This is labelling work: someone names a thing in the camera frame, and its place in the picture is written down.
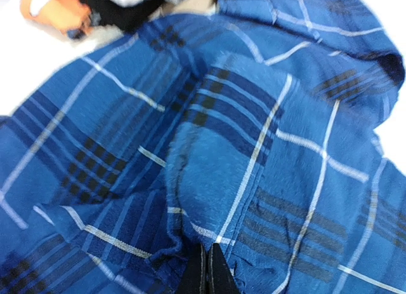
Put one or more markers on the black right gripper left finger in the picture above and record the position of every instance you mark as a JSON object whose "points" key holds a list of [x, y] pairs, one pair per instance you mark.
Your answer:
{"points": [[194, 278]]}

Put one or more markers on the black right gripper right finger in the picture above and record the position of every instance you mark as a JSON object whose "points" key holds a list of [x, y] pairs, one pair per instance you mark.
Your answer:
{"points": [[219, 277]]}

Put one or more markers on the blue plaid flannel shirt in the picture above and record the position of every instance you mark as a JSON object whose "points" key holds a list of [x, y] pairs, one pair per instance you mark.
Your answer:
{"points": [[252, 128]]}

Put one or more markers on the black shirt with white letters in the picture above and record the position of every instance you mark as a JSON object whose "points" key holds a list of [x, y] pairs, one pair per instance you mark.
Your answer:
{"points": [[127, 19]]}

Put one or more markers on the orange white printed shirt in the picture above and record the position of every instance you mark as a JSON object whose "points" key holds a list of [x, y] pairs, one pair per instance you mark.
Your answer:
{"points": [[70, 17]]}

